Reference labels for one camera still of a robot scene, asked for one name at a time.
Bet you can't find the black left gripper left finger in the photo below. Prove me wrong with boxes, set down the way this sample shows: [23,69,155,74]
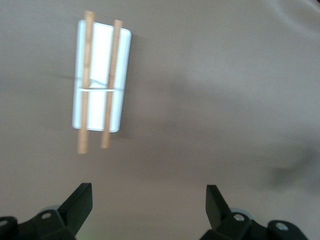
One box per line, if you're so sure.
[0,182,94,240]

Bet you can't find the white rack with wooden rods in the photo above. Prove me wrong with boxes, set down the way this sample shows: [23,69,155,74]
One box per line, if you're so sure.
[71,9,133,155]

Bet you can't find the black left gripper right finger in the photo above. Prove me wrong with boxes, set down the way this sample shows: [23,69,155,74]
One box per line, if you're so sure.
[199,184,309,240]

